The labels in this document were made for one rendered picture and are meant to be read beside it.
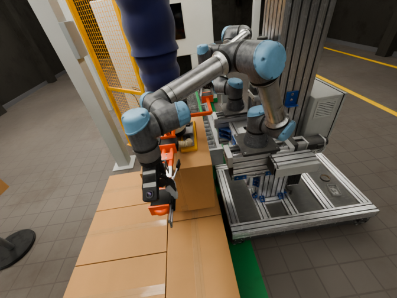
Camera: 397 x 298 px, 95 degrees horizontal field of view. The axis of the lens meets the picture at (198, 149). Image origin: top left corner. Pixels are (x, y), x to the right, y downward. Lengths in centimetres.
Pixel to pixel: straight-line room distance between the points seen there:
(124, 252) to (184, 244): 40
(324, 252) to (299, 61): 155
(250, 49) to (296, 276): 168
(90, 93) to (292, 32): 200
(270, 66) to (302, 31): 53
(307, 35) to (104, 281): 177
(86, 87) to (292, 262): 260
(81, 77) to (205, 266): 209
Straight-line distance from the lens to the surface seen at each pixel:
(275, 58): 72
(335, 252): 211
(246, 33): 159
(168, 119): 53
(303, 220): 190
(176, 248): 135
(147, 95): 67
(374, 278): 214
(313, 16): 122
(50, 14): 234
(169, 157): 86
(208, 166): 100
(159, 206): 68
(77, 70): 237
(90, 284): 149
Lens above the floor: 176
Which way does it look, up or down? 38 degrees down
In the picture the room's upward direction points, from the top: 9 degrees counter-clockwise
